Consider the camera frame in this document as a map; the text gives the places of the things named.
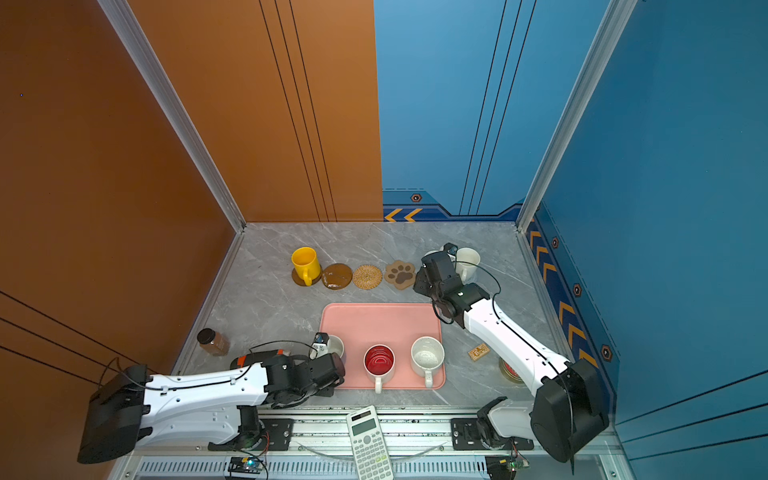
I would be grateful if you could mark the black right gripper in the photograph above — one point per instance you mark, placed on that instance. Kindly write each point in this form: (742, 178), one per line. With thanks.
(420, 281)

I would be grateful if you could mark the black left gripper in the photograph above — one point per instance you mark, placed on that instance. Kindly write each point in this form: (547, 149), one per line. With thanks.
(330, 391)

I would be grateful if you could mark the cork paw print coaster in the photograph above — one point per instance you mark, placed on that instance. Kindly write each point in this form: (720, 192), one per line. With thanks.
(400, 274)

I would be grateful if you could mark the rattan woven round coaster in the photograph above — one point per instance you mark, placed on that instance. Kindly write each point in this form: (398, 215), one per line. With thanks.
(367, 277)

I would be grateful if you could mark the glossy brown wooden coaster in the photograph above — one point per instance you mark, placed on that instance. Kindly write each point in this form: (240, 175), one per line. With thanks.
(337, 276)

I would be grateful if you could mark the yellow mug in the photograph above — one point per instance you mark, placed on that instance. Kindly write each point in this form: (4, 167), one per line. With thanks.
(306, 263)

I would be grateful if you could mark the white mug purple handle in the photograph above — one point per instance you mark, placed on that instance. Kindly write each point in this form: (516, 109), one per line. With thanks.
(336, 346)

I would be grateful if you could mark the plain brown wooden coaster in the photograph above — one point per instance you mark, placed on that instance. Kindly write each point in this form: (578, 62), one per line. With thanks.
(298, 280)

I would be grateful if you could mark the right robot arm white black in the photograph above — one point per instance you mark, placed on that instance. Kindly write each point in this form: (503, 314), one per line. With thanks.
(568, 410)

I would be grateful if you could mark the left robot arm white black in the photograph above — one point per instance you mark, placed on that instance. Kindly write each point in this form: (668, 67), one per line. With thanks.
(219, 409)

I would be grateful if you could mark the white mug red inside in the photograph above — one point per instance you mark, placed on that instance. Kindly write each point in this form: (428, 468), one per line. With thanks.
(379, 363)

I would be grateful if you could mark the orange black utility knife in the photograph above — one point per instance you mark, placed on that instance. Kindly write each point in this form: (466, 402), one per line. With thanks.
(254, 358)

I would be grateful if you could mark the pink tray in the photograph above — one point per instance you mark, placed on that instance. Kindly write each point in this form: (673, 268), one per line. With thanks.
(396, 325)

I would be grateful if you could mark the small wooden block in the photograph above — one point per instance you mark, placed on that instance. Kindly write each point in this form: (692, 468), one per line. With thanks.
(479, 352)

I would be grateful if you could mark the white calculator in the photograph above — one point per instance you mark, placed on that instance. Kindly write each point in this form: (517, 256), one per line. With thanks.
(371, 457)

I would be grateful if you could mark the brown spice jar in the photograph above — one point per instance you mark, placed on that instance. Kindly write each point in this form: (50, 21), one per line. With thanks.
(213, 342)

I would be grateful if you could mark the left circuit board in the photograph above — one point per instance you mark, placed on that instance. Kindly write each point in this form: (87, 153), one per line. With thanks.
(247, 467)

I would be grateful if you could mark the circuit board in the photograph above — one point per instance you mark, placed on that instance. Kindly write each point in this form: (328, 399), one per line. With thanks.
(504, 468)
(247, 467)

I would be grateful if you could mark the red round tin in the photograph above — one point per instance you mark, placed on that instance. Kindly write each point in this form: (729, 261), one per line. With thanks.
(509, 373)

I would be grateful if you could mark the right circuit board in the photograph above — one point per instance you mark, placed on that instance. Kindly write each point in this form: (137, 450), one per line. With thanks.
(504, 468)

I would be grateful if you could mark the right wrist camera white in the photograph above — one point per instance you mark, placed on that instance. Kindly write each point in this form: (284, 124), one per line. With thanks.
(450, 248)

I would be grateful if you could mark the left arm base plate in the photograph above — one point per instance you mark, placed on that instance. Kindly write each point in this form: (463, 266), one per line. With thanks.
(263, 436)

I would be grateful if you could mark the aluminium front rail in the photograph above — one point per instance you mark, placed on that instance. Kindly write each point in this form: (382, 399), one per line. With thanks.
(419, 446)

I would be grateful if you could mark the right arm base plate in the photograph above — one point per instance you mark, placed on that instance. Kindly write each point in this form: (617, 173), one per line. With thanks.
(475, 434)

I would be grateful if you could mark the aluminium frame post left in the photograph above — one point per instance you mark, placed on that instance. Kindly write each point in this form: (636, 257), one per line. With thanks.
(128, 29)

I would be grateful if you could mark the aluminium frame post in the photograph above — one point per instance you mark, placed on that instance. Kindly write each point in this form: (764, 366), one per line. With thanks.
(128, 29)
(608, 34)

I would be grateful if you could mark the aluminium frame post right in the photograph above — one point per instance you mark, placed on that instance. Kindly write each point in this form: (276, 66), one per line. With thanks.
(608, 34)

